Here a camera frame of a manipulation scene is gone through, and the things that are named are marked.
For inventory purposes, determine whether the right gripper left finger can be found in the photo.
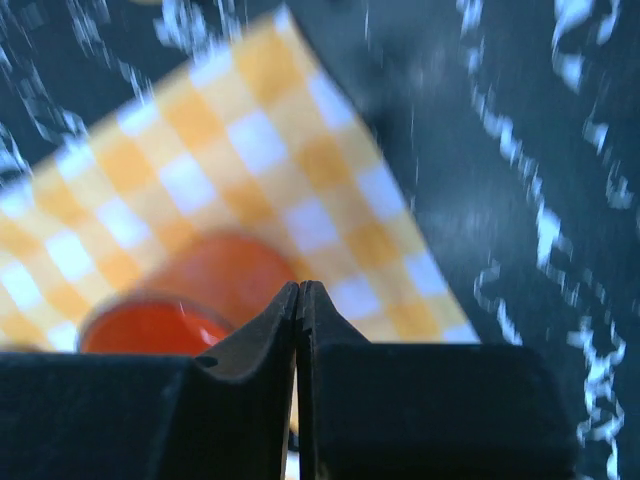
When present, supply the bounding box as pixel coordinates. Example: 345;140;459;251
1;283;299;479

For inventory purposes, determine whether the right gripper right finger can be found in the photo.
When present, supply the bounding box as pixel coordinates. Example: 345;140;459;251
297;281;578;479

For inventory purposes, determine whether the orange translucent cup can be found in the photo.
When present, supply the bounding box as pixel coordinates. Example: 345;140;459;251
77;230;296;355

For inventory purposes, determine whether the yellow checkered tablecloth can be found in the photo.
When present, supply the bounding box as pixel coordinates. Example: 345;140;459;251
1;7;477;350

